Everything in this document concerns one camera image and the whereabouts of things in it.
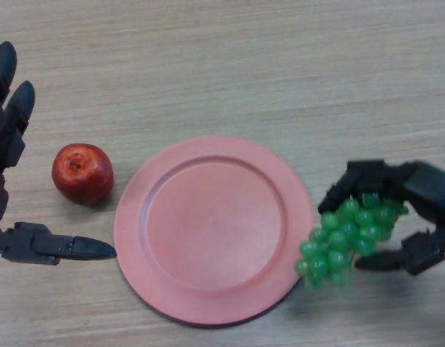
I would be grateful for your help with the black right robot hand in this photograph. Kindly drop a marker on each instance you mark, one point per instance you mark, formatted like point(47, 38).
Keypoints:
point(432, 195)

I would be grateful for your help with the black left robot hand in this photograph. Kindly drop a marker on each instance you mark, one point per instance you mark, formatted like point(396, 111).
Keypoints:
point(7, 137)

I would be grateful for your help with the green grape bunch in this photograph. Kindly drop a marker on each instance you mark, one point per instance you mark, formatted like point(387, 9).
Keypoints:
point(338, 238)

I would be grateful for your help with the pink round plate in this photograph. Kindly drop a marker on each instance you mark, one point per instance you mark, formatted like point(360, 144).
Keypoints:
point(213, 231)

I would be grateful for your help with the red apple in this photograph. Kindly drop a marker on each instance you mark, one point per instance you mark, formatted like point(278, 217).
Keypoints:
point(82, 175)

